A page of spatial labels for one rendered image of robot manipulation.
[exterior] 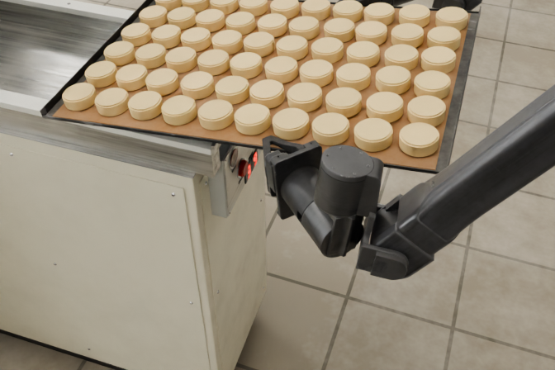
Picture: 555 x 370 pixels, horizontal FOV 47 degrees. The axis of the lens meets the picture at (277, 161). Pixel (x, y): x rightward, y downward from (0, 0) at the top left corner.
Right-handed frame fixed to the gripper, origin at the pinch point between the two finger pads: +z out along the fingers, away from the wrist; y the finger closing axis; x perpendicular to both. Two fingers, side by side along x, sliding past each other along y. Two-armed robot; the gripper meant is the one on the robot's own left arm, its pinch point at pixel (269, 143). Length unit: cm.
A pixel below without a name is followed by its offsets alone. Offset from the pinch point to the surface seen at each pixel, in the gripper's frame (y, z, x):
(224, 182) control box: 16.3, 12.6, -4.0
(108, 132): 5.2, 21.1, -18.4
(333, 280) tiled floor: 97, 39, 29
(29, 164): 14.8, 32.7, -32.2
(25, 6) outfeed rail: 3, 66, -23
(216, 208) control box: 23.1, 14.1, -5.9
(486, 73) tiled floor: 102, 100, 135
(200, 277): 37.7, 13.0, -12.1
